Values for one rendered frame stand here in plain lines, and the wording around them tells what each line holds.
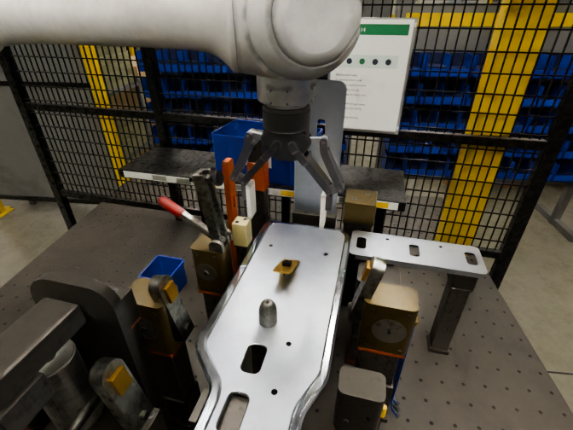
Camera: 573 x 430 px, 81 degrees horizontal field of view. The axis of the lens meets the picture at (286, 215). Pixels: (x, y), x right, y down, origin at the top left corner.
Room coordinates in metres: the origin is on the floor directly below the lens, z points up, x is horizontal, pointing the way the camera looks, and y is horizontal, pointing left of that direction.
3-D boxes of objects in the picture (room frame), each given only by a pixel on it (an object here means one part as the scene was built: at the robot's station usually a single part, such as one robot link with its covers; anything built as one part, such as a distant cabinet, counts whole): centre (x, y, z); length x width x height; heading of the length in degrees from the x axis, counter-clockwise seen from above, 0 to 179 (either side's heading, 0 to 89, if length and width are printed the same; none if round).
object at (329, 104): (0.79, -0.08, 1.17); 0.12 x 0.01 x 0.34; 76
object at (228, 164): (0.67, 0.13, 0.95); 0.03 x 0.01 x 0.50; 166
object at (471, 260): (0.59, -0.41, 0.84); 0.05 x 0.05 x 0.29; 76
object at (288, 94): (0.53, 0.00, 1.38); 0.09 x 0.09 x 0.06
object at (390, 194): (1.00, 0.09, 1.01); 0.90 x 0.22 x 0.03; 76
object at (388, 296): (0.42, -0.20, 0.87); 0.12 x 0.07 x 0.35; 76
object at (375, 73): (1.04, -0.23, 1.30); 0.23 x 0.02 x 0.31; 76
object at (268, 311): (0.41, 0.03, 1.02); 0.03 x 0.03 x 0.07
